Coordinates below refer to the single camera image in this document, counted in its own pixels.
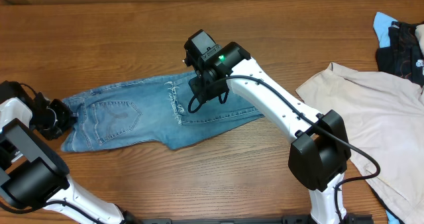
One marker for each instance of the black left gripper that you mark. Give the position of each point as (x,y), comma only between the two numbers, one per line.
(65,113)

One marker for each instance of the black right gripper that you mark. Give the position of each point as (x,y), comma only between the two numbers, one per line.
(198,87)

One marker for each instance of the light blue denim jeans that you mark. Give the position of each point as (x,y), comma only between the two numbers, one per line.
(150,109)

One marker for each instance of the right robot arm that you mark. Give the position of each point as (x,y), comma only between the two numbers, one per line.
(318,142)

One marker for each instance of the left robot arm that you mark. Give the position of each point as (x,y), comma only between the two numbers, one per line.
(33,176)

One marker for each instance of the beige cloth garment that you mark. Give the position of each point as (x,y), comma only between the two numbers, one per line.
(383,115)

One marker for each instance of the light blue garment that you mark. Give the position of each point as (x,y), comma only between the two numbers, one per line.
(381,24)

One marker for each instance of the dark navy printed garment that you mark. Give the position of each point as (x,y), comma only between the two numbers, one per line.
(403,57)

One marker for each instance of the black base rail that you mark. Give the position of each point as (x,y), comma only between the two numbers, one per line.
(232,220)

